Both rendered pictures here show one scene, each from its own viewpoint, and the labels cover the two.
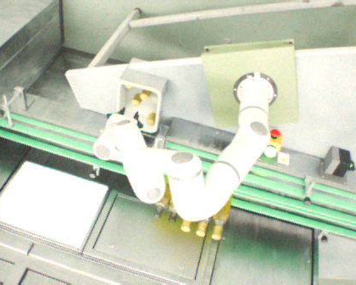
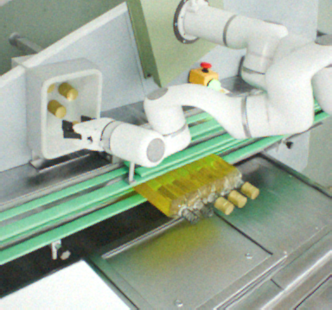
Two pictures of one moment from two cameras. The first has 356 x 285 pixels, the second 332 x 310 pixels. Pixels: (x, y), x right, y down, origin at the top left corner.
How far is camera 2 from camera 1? 1.00 m
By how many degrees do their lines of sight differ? 44
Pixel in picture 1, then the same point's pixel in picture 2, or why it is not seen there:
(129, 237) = (178, 280)
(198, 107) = (121, 81)
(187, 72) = (105, 35)
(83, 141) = (19, 217)
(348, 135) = not seen: hidden behind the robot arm
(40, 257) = not seen: outside the picture
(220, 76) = (160, 14)
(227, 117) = (171, 66)
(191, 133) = (135, 116)
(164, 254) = (225, 262)
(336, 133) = not seen: hidden behind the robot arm
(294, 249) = (273, 176)
